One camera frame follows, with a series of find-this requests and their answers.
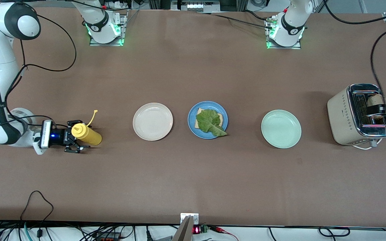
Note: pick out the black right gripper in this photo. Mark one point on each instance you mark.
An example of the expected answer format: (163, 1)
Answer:
(61, 137)

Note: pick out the brown crusted toast slice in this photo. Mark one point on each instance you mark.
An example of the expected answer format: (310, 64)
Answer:
(376, 99)

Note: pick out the yellow squeeze sauce bottle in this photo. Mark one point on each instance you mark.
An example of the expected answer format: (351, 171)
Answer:
(90, 135)

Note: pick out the pale bread slice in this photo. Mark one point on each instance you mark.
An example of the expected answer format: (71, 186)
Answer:
(200, 110)

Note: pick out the green lettuce leaf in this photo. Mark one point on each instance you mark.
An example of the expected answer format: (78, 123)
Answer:
(208, 120)

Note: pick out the beige white round plate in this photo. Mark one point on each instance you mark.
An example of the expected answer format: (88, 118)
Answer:
(152, 121)

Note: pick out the mint green round plate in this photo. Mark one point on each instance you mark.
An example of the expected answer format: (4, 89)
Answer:
(281, 129)

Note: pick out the blue round plate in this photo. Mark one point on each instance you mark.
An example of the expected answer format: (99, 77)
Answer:
(191, 115)

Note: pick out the beige chrome two-slot toaster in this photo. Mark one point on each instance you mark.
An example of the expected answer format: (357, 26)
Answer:
(342, 113)

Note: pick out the grey aluminium beam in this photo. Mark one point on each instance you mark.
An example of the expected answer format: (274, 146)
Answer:
(183, 232)

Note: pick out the red display electronics module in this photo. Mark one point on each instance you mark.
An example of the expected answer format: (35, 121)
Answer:
(196, 230)

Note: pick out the black device with lights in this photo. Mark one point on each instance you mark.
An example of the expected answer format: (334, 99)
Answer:
(196, 6)

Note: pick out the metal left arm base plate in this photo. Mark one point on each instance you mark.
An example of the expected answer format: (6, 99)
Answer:
(280, 48)

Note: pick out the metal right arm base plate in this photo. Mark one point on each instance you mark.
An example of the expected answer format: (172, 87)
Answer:
(125, 23)

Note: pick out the silver camera mount bracket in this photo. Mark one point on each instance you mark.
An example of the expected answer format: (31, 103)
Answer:
(194, 217)

